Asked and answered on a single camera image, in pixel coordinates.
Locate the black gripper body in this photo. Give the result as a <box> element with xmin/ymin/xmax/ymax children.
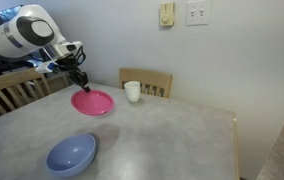
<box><xmin>55</xmin><ymin>52</ymin><xmax>84</xmax><ymax>75</ymax></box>

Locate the pink round plastic plate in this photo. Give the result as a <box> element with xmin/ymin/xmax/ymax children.
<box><xmin>70</xmin><ymin>89</ymin><xmax>115</xmax><ymax>117</ymax></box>

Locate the light wooden cabinet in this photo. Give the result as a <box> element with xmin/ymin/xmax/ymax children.
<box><xmin>43</xmin><ymin>72</ymin><xmax>70</xmax><ymax>95</ymax></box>

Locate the white ceramic cup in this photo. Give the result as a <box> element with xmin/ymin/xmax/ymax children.
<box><xmin>123</xmin><ymin>80</ymin><xmax>141</xmax><ymax>103</ymax></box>

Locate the wooden chair with slatted backrest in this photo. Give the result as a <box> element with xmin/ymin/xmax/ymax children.
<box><xmin>0</xmin><ymin>68</ymin><xmax>52</xmax><ymax>116</ymax></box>

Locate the wooden chair with curved backrest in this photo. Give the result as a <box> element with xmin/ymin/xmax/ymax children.
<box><xmin>118</xmin><ymin>67</ymin><xmax>174</xmax><ymax>99</ymax></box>

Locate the blue plastic bowl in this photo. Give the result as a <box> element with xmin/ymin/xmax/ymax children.
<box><xmin>45</xmin><ymin>133</ymin><xmax>97</xmax><ymax>178</ymax></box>

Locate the white and blue wrist camera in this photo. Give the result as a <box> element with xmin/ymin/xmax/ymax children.
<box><xmin>35</xmin><ymin>60</ymin><xmax>59</xmax><ymax>74</ymax></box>

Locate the beige wall thermostat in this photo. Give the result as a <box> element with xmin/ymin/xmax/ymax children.
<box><xmin>159</xmin><ymin>2</ymin><xmax>176</xmax><ymax>28</ymax></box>

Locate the white double light switch plate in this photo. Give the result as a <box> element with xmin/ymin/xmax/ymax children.
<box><xmin>185</xmin><ymin>0</ymin><xmax>211</xmax><ymax>27</ymax></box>

